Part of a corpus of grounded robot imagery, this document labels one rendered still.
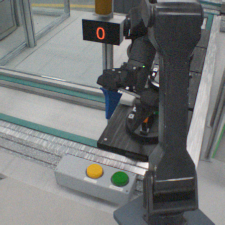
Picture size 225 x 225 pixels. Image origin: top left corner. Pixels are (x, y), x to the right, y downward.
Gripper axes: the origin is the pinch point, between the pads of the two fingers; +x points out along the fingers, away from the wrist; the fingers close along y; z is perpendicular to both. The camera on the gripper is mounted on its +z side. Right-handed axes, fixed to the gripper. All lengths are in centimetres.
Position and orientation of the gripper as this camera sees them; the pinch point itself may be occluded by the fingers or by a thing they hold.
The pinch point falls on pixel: (123, 111)
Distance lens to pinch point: 68.5
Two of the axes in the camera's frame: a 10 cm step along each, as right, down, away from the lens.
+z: -6.8, -1.1, -7.2
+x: -3.1, 9.4, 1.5
